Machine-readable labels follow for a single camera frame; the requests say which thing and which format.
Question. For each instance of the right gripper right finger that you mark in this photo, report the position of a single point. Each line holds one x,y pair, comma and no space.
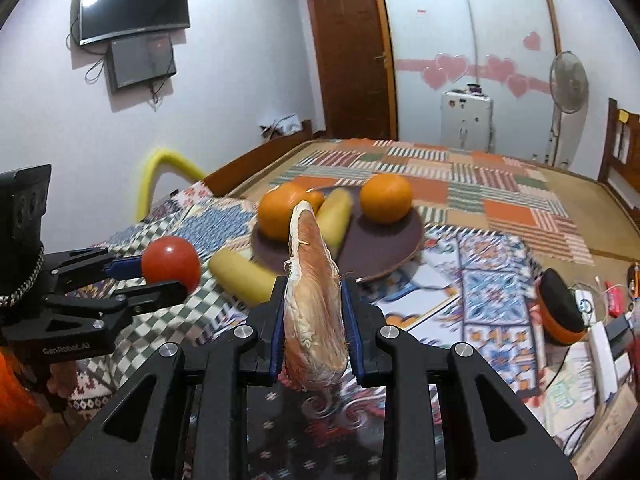
487,430

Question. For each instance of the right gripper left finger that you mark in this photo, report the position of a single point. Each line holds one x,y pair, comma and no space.
184,410

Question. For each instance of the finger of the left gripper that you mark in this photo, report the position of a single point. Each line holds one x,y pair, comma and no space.
123,305
81,267

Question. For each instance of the red tomato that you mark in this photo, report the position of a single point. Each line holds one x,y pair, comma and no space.
171,258

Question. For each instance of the large orange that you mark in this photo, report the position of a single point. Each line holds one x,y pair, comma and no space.
386,198
275,209

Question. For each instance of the dark purple plate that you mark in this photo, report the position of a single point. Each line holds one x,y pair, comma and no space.
369,250

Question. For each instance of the dark floral cloth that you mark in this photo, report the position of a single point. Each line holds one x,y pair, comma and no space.
336,434

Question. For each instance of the yellow foam tube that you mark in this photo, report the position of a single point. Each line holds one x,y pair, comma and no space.
162,161

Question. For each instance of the black orange round object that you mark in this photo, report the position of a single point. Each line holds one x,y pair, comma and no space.
560,315

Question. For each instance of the patchwork bed quilt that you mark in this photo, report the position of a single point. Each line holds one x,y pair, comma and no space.
471,281

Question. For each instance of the white box appliance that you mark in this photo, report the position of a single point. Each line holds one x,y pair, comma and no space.
467,119

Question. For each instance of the standing electric fan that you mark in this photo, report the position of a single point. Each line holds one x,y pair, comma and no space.
569,89

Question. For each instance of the brown wooden door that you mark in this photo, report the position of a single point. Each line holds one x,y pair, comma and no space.
353,69

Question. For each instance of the sliding wardrobe with hearts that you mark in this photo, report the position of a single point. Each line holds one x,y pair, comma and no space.
505,46

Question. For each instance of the small black wall monitor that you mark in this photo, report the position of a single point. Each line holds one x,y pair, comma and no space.
140,59

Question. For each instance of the black wall television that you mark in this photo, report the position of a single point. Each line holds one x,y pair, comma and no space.
99,20

